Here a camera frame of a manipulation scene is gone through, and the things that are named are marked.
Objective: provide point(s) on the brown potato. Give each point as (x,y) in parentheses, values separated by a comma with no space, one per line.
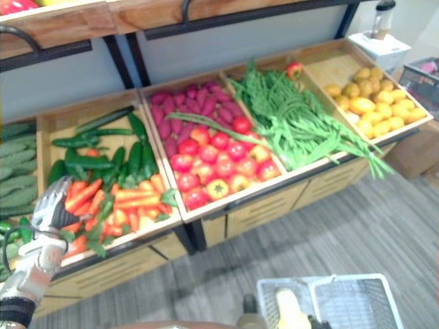
(366,88)
(351,90)
(332,90)
(362,73)
(387,85)
(376,72)
(342,102)

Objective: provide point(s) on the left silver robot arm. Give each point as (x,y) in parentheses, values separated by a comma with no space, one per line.
(32,267)

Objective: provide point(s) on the bumpy light green gourd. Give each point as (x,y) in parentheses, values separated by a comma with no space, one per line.
(13,148)
(19,158)
(17,184)
(15,210)
(15,130)
(19,197)

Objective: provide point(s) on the long dark green cucumber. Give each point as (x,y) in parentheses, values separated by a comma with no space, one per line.
(104,119)

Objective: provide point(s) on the slatted wooden stand base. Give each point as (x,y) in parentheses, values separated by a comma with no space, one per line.
(113,267)
(267,205)

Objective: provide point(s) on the long wooden shelf crate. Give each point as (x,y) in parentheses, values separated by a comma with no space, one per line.
(151,15)

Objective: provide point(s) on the wooden crate with lemons potatoes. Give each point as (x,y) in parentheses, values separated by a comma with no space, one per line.
(329,65)

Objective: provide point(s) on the white plastic shopping basket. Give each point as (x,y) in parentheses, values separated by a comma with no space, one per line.
(346,305)

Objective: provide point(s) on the purple sweet potato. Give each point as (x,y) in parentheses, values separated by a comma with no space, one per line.
(201,97)
(223,96)
(157,114)
(191,91)
(234,108)
(209,106)
(179,99)
(176,125)
(170,147)
(168,104)
(164,129)
(185,134)
(158,98)
(226,115)

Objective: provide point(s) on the yellow lemon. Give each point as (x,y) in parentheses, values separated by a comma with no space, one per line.
(365,128)
(398,94)
(400,111)
(381,129)
(361,105)
(372,117)
(407,103)
(384,110)
(396,123)
(415,115)
(384,97)

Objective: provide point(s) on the yellow corn cob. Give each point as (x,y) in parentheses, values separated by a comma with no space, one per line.
(291,308)

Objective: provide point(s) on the yellow red bell pepper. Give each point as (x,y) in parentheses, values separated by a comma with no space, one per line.
(217,189)

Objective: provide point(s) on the red apple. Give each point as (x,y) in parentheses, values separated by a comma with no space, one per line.
(294,69)

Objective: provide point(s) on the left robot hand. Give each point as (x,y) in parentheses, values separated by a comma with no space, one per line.
(51,205)

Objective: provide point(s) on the wooden crate with green beans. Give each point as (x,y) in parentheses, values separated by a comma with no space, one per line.
(240,70)

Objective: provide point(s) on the bunch of green beans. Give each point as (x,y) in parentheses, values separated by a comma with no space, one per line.
(295,116)

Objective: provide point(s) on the black metal stand frame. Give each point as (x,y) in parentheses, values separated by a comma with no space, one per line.
(118,61)
(140,58)

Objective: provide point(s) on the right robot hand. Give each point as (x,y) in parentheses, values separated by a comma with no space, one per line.
(318,323)

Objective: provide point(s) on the green pepper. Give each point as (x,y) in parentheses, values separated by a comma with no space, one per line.
(25,230)
(5,226)

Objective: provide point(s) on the white cardboard box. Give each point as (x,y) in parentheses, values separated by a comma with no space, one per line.
(384,51)

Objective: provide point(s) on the clear bottle with black cap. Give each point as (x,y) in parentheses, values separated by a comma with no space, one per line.
(383,20)

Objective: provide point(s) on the wooden crate with bumpy gourds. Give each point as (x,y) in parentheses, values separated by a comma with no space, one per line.
(10,120)

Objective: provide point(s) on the wooden crate with cucumbers carrots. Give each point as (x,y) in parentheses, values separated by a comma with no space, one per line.
(65,120)

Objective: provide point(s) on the brown cardboard box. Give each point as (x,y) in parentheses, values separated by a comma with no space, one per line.
(411,150)

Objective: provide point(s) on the black plastic crate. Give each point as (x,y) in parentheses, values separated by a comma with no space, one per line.
(422,82)

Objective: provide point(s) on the wooden crate with tomatoes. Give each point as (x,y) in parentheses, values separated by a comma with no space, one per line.
(205,214)

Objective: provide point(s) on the orange carrot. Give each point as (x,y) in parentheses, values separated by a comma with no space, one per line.
(77,246)
(157,183)
(134,220)
(137,196)
(84,195)
(96,202)

